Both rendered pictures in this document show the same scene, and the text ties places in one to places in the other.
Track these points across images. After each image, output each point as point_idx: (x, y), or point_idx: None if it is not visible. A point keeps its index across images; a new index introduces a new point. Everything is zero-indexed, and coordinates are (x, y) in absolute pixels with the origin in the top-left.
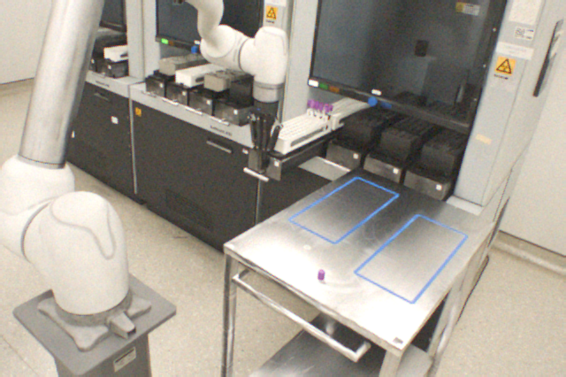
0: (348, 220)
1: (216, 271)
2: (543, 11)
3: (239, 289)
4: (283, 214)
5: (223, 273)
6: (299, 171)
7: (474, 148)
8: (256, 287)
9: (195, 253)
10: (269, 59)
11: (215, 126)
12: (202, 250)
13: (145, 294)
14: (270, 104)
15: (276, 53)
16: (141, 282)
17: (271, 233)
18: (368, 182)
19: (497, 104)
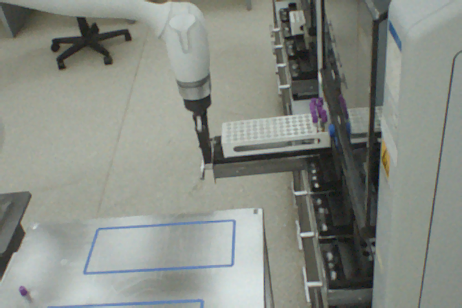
0: (133, 260)
1: (284, 241)
2: (401, 86)
3: (282, 273)
4: (104, 221)
5: (287, 248)
6: (302, 179)
7: (376, 265)
8: (300, 280)
9: (288, 214)
10: (169, 55)
11: (289, 90)
12: (298, 214)
13: (6, 230)
14: (187, 102)
15: (173, 49)
16: (16, 220)
17: (67, 232)
18: (232, 232)
19: (383, 217)
